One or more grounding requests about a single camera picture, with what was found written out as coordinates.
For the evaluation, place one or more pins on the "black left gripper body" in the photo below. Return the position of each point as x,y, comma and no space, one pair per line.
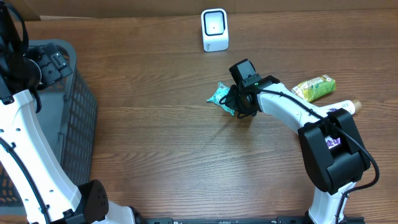
50,75

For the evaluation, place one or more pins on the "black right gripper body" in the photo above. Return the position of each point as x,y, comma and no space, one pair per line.
238,102

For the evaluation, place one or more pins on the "mint green wipes packet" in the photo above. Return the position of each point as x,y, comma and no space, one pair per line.
221,91

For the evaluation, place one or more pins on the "yellow green snack packet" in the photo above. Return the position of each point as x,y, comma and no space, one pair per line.
311,90

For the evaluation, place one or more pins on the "purple sanitary pad pack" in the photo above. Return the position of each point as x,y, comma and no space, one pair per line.
330,142

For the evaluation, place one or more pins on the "white packet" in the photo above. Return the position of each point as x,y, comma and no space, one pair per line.
352,106

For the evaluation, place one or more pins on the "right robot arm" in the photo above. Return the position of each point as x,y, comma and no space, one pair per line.
332,149

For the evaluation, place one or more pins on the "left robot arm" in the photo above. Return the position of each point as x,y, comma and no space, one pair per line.
48,195

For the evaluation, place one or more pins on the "white barcode scanner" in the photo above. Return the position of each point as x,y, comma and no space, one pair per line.
214,27

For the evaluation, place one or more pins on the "grey plastic mesh basket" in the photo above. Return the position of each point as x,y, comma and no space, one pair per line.
68,117

